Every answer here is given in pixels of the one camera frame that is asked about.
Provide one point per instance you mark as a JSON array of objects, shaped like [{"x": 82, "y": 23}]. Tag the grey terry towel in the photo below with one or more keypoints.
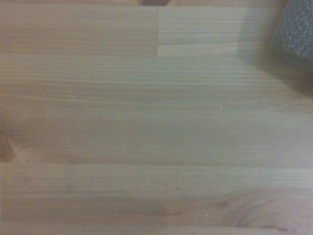
[{"x": 296, "y": 29}]

